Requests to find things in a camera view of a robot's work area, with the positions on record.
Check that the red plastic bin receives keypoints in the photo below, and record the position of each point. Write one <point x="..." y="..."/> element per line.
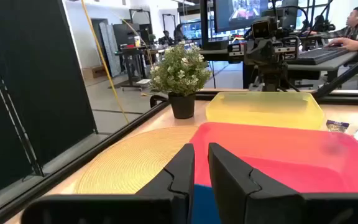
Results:
<point x="291" y="149"/>

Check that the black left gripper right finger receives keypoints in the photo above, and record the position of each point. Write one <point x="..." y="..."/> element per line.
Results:
<point x="244" y="199"/>

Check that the grey patterned panel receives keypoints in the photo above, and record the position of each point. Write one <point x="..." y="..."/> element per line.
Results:
<point x="110" y="49"/>

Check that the black keyboard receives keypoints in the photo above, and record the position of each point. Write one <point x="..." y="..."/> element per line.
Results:
<point x="319" y="55"/>

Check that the blue plastic bin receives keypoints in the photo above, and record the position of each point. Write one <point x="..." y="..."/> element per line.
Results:
<point x="204" y="205"/>

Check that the black partition panel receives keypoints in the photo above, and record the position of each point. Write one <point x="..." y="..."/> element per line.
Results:
<point x="26" y="77"/>

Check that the person's hand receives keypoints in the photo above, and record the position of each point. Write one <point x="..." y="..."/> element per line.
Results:
<point x="346" y="43"/>

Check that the grey desk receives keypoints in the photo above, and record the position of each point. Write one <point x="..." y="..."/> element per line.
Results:
<point x="328" y="66"/>

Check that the cardboard box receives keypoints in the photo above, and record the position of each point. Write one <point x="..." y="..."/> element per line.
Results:
<point x="94" y="72"/>

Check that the black monitor with stand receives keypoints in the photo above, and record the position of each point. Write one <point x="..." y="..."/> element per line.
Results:
<point x="241" y="14"/>

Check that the person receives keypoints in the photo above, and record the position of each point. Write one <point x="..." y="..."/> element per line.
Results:
<point x="179" y="32"/>
<point x="357" y="28"/>
<point x="166" y="38"/>

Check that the yellow plastic bin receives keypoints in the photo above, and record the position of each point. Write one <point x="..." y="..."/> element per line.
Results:
<point x="259" y="112"/>

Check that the round woven yellow placemat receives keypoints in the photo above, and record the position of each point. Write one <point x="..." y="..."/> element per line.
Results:
<point x="129" y="161"/>

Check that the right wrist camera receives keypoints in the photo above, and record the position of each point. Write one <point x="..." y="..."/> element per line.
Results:
<point x="262" y="28"/>

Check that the potted green plant black pot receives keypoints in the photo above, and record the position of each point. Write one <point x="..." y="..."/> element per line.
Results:
<point x="182" y="71"/>

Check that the blue Chewy granola bar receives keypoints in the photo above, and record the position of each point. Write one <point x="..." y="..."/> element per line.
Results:
<point x="337" y="125"/>

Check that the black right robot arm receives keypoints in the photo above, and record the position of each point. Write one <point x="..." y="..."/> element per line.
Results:
<point x="270" y="77"/>

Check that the black work table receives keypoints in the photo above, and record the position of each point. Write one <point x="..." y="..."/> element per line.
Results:
<point x="132" y="62"/>

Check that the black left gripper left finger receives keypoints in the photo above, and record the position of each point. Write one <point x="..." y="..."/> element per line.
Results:
<point x="166" y="205"/>

